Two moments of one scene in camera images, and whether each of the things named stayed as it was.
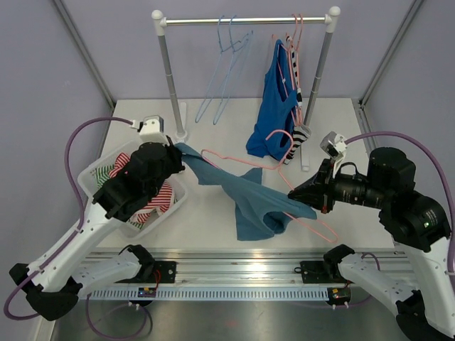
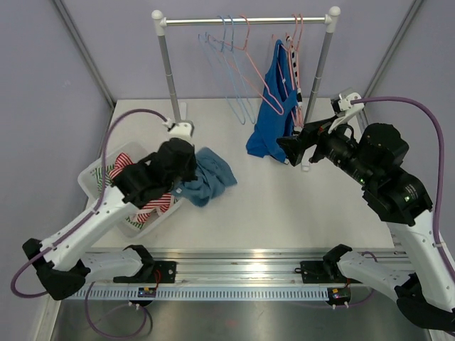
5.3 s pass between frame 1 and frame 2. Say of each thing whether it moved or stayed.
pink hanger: moved
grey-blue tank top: moved
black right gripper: moved
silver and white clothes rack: stayed
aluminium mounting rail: stayed
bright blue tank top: stayed
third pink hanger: stayed
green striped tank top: stayed
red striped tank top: stayed
